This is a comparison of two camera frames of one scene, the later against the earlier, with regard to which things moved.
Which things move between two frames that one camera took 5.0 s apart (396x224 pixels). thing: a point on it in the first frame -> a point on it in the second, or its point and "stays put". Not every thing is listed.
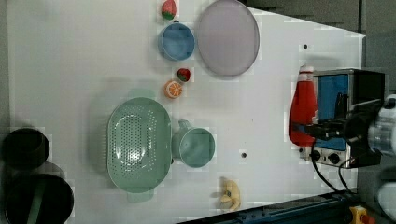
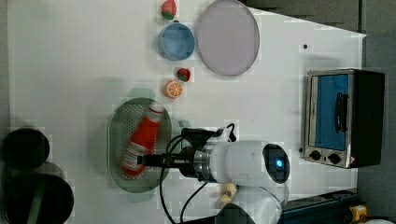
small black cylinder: x=25 y=148 stays put
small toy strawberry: x=183 y=75 stays put
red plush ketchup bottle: x=304 y=107 -> x=143 y=140
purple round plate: x=228 y=38 stays put
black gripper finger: x=325 y=130 -> x=153 y=160
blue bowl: x=176 y=41 stays put
